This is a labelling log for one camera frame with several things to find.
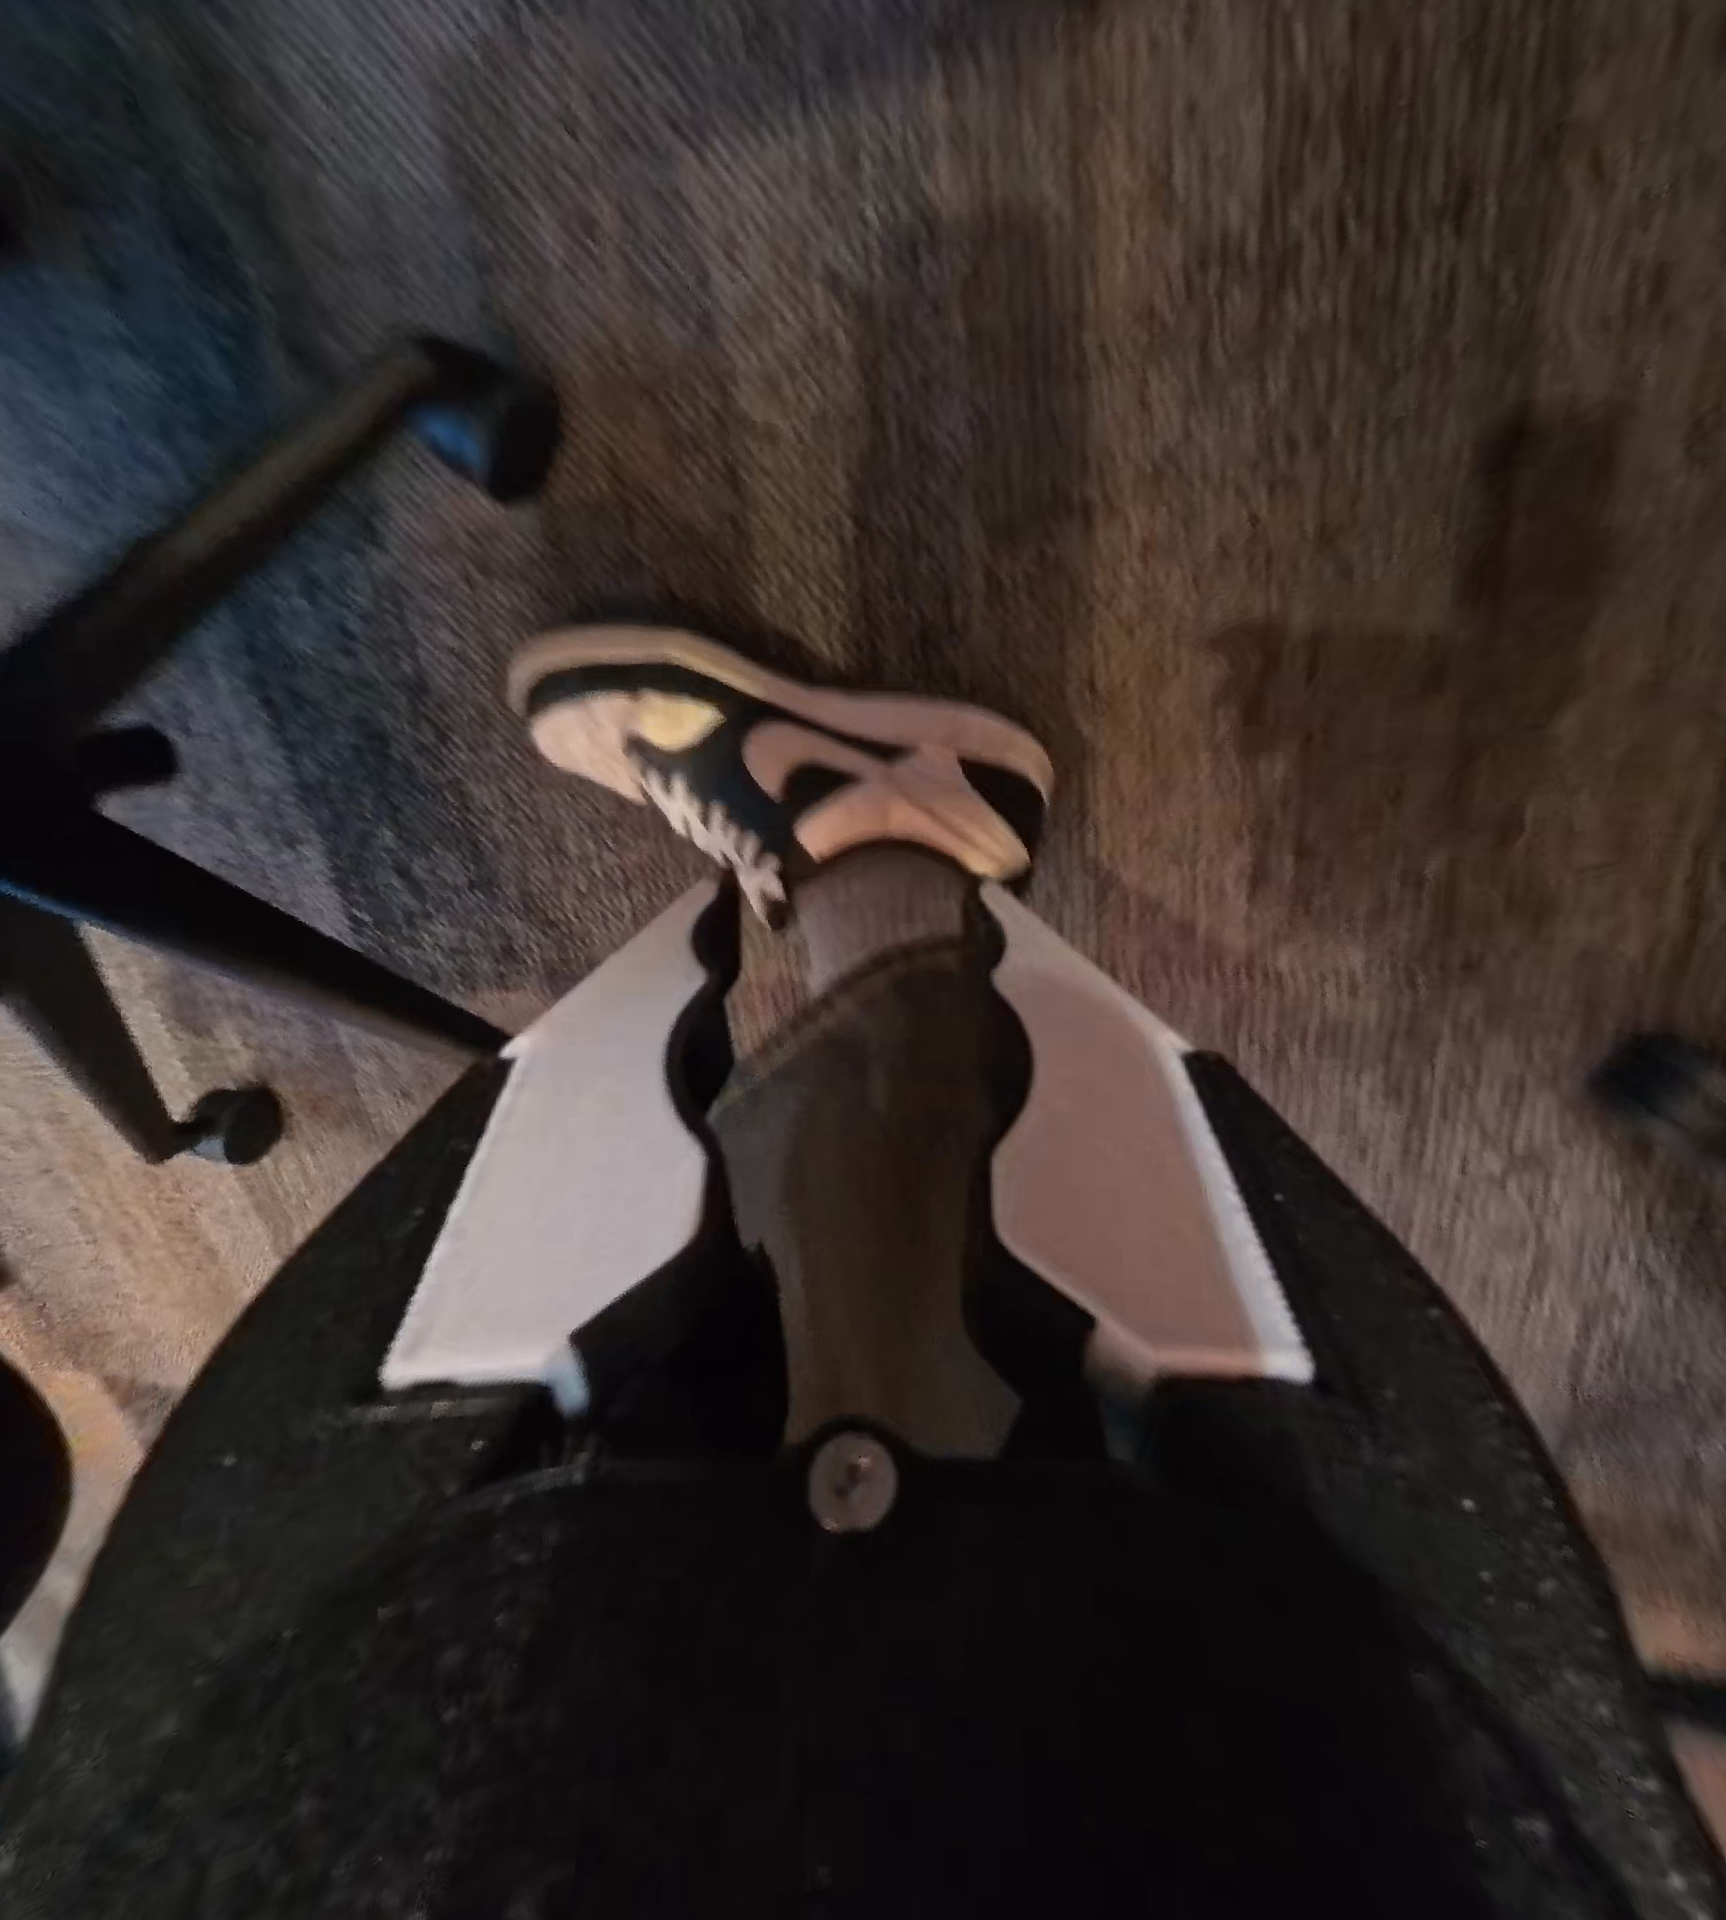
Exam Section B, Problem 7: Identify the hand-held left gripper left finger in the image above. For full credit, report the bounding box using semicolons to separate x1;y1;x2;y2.
380;876;742;1420

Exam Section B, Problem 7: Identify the black office chair base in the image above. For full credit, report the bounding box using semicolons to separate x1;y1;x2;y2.
0;336;566;1172

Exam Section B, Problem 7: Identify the black and white sneaker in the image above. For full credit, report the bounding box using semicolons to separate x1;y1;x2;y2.
506;623;1059;930

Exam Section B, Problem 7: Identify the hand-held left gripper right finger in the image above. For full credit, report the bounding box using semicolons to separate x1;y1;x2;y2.
971;882;1318;1391

